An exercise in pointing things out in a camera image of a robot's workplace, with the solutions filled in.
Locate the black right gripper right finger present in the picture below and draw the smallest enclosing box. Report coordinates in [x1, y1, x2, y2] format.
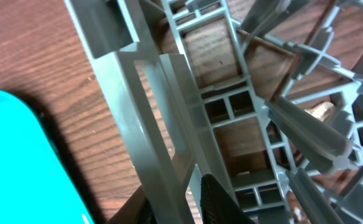
[200, 174, 255, 224]

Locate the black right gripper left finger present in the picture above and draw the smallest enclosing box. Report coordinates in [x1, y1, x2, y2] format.
[134, 200, 157, 224]

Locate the grey dishwasher rack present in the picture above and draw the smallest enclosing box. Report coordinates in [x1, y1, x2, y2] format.
[66, 1, 363, 223]

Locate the teal plastic tray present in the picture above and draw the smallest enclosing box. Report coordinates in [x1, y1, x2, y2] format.
[0, 90, 93, 223]

